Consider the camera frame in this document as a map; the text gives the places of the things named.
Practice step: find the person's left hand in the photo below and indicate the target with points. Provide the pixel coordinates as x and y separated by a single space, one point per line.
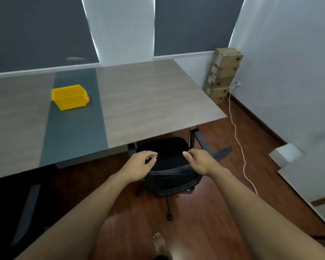
136 166

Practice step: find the person's right hand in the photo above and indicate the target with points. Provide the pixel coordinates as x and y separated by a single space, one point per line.
203 163

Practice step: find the person's right thumb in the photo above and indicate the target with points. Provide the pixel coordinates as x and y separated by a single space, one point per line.
187 156

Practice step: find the person's left thumb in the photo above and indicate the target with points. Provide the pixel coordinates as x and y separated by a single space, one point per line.
151 162

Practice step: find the person's left forearm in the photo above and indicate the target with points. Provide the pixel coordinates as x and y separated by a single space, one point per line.
78 222

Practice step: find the person's right forearm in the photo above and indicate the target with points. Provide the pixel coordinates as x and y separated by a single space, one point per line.
260 216

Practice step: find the black desk leg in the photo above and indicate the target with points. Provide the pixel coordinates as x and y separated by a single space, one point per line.
27 211
201 140

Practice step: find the black office chair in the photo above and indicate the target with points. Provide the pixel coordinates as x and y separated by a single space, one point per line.
169 175

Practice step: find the small cardboard box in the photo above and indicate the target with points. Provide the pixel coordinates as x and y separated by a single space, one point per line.
218 100

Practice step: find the blue-grey desk mat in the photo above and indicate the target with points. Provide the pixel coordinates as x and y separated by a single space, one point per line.
75 129

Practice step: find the person's bare foot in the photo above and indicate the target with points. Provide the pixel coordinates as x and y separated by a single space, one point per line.
159 245

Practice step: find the white box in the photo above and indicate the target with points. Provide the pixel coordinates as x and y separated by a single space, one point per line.
285 154

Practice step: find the yellow plastic bin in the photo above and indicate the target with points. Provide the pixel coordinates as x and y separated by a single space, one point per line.
69 98

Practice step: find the large cardboard box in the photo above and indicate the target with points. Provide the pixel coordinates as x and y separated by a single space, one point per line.
228 58

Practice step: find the dark grey roller blind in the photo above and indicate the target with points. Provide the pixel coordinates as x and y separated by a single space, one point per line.
195 24
38 32

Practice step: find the white wall plug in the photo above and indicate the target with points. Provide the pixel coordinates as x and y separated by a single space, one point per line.
237 84

